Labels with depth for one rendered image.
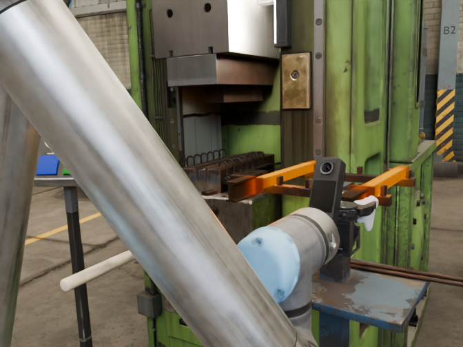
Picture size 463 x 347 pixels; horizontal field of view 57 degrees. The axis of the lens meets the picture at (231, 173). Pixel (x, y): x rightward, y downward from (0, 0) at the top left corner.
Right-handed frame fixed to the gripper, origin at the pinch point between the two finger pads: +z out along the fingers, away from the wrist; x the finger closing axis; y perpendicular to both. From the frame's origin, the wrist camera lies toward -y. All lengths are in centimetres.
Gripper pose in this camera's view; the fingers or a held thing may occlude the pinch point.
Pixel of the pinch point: (357, 195)
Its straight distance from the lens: 85.7
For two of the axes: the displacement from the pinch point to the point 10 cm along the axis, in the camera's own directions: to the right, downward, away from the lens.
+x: 8.1, 0.8, -5.8
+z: 5.8, -1.6, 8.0
